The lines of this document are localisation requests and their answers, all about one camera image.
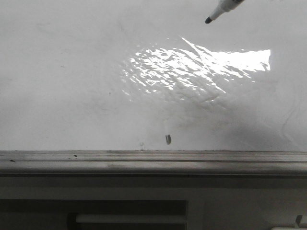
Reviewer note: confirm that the aluminium whiteboard tray rail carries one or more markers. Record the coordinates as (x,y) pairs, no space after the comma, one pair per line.
(153,162)

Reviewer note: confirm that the white whiteboard marker pen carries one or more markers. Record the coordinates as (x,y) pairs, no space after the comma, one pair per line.
(223,7)

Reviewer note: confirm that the white whiteboard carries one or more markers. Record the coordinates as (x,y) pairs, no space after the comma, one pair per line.
(151,75)

